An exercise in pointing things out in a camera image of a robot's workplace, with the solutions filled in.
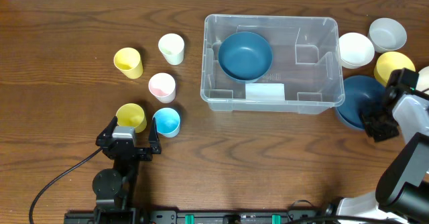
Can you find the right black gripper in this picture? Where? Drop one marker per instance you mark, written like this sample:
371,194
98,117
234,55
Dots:
380,126

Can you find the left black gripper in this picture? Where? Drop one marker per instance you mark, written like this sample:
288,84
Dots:
127,151

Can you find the dark blue bowl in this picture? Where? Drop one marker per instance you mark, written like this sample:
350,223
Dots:
361,93
245,57

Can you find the cream large bowl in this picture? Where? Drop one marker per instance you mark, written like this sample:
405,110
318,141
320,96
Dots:
423,80

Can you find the yellow small bowl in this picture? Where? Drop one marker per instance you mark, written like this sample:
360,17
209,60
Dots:
388,62

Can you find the white small bowl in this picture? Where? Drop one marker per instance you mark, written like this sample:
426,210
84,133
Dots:
356,50

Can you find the grey small bowl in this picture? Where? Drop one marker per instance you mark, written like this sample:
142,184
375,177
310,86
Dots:
387,35

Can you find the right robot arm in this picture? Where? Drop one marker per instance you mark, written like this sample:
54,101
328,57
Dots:
401,195

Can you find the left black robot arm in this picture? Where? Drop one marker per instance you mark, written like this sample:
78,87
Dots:
114,187

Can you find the clear plastic storage container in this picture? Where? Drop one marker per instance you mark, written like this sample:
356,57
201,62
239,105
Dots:
305,59

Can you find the yellow cup lower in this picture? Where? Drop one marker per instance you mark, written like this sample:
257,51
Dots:
132,115

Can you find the yellow cup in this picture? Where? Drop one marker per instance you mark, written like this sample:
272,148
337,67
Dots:
128,61
132,115

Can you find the light blue cup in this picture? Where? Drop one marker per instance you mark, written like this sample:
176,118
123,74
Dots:
167,122

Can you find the pink cup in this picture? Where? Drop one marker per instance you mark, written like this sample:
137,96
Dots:
163,87

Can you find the yellow cup upper left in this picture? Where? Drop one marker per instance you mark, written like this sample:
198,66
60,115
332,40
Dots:
128,61

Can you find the pale green cup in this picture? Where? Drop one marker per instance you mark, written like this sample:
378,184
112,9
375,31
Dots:
172,48

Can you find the white label sticker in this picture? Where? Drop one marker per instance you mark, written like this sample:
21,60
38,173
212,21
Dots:
265,92

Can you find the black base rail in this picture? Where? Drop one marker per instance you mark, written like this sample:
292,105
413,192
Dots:
201,217

